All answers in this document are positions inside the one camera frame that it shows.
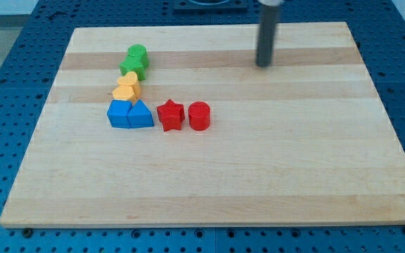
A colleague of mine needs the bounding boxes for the silver rod mount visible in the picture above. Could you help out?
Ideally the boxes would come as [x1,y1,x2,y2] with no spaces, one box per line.
[258,0,284,6]

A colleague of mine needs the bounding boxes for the red cylinder block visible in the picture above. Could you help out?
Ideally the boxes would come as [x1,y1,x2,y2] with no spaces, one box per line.
[188,101,211,131]

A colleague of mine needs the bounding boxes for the blue triangle block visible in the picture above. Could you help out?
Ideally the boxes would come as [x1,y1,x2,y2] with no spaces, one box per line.
[127,100,154,129]

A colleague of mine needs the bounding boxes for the green cylinder block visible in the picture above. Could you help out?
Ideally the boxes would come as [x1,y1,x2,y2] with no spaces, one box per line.
[127,44,149,68]

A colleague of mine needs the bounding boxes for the light wooden board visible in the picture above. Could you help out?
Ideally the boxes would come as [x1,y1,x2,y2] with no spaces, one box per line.
[0,22,405,228]

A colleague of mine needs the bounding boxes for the green star block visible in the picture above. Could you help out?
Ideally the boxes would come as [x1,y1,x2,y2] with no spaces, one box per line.
[119,56,149,81]

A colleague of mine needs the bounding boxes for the red star block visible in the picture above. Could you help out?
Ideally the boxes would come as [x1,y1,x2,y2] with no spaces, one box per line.
[156,99,185,131]

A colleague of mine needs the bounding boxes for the yellow heart block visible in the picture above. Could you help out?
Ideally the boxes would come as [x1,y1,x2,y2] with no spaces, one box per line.
[117,71,141,98]

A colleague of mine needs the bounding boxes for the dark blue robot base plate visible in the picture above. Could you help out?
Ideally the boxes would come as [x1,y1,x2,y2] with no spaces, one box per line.
[172,0,248,11]

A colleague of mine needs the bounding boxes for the blue cube block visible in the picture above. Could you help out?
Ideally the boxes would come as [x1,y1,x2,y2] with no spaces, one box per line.
[107,100,132,129]

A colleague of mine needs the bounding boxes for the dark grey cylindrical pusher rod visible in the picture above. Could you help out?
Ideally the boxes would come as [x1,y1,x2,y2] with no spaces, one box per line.
[255,4,281,67]

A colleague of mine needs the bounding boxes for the yellow pentagon block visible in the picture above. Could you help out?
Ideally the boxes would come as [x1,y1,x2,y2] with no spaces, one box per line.
[112,86,137,103]

